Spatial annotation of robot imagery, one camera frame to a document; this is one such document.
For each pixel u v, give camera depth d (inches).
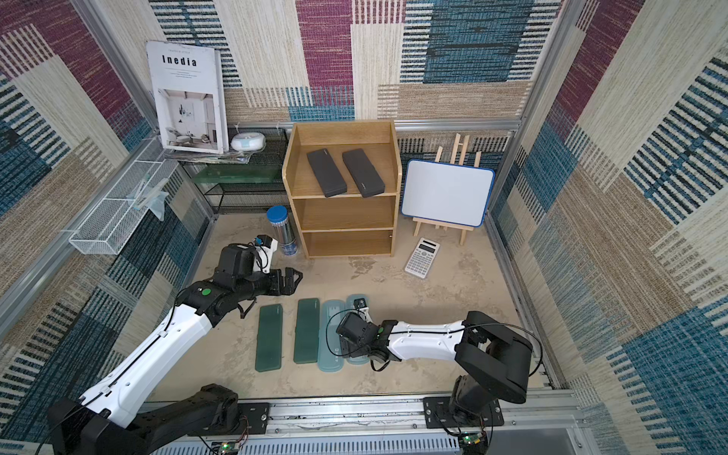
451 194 39.2
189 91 30.5
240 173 39.3
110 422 15.1
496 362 17.3
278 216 36.8
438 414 28.6
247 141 34.5
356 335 26.0
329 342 33.9
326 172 32.9
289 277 27.3
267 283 27.0
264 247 26.7
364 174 32.6
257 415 29.3
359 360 31.0
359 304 30.8
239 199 46.9
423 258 41.1
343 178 32.9
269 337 34.1
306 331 34.3
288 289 26.9
